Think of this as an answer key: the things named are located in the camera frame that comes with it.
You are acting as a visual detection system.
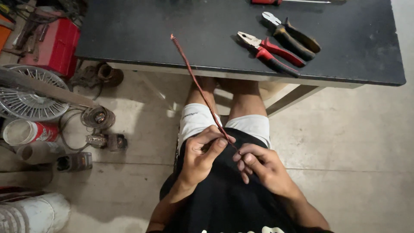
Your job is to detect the copper wire bundle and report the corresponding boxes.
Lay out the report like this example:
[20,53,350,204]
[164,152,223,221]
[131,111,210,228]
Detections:
[170,34,242,155]

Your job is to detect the orange box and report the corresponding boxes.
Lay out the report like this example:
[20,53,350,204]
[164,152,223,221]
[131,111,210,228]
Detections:
[0,14,15,53]

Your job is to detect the grey cable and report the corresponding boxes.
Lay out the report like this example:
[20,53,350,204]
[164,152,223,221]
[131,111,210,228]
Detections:
[58,108,95,152]

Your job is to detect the rusty motor part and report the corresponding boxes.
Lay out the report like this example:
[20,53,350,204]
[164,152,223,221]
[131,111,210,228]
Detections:
[85,133,128,152]

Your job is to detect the wooden plank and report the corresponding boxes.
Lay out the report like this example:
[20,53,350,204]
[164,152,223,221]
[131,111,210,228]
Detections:
[0,67,97,110]

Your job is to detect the black yellow handled cutters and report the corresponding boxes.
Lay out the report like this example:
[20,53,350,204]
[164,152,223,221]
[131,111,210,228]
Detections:
[261,12,322,61]

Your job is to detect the white plastic bucket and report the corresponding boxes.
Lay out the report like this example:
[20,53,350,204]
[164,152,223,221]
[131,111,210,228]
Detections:
[0,193,71,233]

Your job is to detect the person's leg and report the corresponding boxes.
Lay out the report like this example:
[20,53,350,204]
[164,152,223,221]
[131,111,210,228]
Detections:
[218,78,268,118]
[186,76,218,108]

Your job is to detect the person's left leg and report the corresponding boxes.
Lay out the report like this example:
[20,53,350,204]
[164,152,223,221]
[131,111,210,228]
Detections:
[186,76,218,108]

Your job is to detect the red handled screwdriver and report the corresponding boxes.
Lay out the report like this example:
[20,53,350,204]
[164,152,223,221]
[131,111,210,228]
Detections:
[251,0,347,6]

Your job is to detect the grey pipe piece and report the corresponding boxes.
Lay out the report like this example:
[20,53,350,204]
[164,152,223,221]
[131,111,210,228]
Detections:
[16,141,66,165]

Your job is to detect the metal wire fan guard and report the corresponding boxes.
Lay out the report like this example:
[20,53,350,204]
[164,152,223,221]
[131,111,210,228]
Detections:
[0,64,70,122]

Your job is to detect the red metal toolbox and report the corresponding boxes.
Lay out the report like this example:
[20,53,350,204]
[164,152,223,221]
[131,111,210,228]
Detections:
[19,17,81,79]

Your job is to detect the heap of tools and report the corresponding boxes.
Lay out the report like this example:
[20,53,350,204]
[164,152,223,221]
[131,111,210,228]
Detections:
[0,0,88,57]

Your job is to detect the person's black shirt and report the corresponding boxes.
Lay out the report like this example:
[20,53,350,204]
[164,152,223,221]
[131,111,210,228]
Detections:
[159,128,334,233]

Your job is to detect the dark motor block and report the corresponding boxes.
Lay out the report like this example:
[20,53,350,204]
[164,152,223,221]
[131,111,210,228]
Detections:
[56,152,93,172]

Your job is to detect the person's left hand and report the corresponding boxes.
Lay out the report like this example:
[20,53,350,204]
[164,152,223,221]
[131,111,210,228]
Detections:
[177,126,237,191]

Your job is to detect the person's white shorts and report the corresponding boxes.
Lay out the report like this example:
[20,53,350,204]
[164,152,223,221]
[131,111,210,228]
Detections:
[178,102,272,153]

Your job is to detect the red handled combination pliers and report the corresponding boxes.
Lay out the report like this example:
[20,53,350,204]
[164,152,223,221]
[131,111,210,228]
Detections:
[236,31,306,78]

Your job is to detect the person's right leg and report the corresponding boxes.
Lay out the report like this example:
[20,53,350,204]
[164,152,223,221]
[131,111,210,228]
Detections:
[218,78,268,118]

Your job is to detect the person's right hand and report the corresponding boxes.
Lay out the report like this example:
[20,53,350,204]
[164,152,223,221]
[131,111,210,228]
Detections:
[233,143,301,198]

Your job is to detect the round motor stator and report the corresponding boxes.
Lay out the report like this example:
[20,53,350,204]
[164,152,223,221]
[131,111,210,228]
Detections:
[80,105,116,131]

